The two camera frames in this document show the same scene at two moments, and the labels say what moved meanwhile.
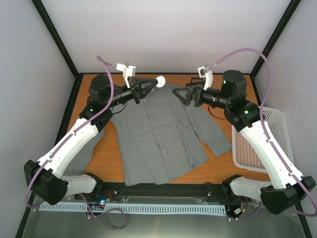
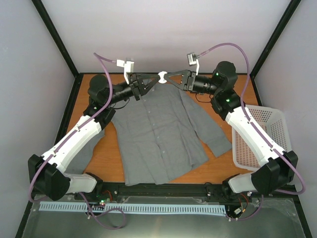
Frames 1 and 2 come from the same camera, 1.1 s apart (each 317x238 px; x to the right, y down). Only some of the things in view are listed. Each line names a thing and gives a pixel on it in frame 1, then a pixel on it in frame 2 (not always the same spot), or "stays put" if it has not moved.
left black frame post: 51,30 stays put
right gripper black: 195,90 -> 185,74
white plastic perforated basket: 243,157 stays put
